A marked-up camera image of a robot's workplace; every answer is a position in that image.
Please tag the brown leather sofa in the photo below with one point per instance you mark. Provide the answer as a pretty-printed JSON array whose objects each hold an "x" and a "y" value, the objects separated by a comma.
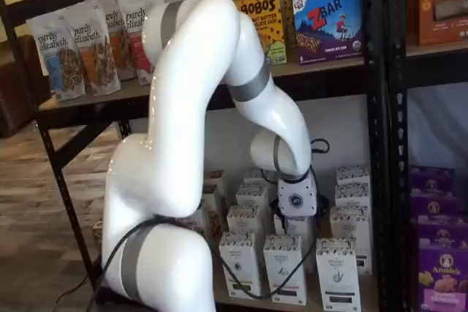
[{"x": 18, "y": 89}]

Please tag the white box green strip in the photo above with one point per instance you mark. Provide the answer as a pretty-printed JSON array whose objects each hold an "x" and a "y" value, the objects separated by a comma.
[
  {"x": 352, "y": 195},
  {"x": 352, "y": 176},
  {"x": 337, "y": 279},
  {"x": 350, "y": 224}
]

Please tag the green oatmeal box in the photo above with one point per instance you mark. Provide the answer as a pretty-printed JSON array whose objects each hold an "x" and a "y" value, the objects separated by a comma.
[{"x": 97, "y": 229}]

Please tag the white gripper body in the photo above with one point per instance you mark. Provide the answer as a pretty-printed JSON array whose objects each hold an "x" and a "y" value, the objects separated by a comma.
[{"x": 297, "y": 197}]

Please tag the orange snack box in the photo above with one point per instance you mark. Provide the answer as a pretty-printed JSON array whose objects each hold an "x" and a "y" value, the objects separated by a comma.
[{"x": 442, "y": 5}]

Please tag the white box yellow strip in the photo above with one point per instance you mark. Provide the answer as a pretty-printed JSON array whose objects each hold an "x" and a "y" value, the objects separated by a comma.
[
  {"x": 252, "y": 193},
  {"x": 245, "y": 218},
  {"x": 239, "y": 264},
  {"x": 256, "y": 177}
]

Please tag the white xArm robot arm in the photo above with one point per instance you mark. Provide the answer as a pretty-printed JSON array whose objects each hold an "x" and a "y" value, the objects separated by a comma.
[{"x": 175, "y": 107}]

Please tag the purely elizabeth orange granola bag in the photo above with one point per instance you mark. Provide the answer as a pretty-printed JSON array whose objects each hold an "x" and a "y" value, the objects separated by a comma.
[{"x": 97, "y": 60}]

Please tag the purple Annie's box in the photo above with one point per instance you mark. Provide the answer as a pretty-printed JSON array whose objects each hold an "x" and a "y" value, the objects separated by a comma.
[
  {"x": 442, "y": 235},
  {"x": 431, "y": 180},
  {"x": 444, "y": 282},
  {"x": 435, "y": 208}
]

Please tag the purely elizabeth red granola bag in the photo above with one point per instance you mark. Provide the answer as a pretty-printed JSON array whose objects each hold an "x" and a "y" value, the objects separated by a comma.
[{"x": 135, "y": 34}]

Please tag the purely elizabeth brown granola bag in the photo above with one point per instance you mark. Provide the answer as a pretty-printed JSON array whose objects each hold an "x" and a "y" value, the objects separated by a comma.
[{"x": 122, "y": 49}]

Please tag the blue Z Bar box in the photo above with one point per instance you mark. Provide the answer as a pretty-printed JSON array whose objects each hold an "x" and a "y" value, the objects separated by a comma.
[{"x": 329, "y": 27}]

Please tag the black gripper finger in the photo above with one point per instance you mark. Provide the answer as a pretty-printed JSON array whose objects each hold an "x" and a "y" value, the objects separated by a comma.
[
  {"x": 278, "y": 208},
  {"x": 321, "y": 208}
]

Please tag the purely elizabeth blue granola bag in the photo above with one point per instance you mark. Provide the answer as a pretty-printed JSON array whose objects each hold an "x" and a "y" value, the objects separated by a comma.
[{"x": 58, "y": 60}]

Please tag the black metal shelf unit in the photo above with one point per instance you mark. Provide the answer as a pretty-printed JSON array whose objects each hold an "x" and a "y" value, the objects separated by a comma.
[
  {"x": 396, "y": 144},
  {"x": 376, "y": 144}
]

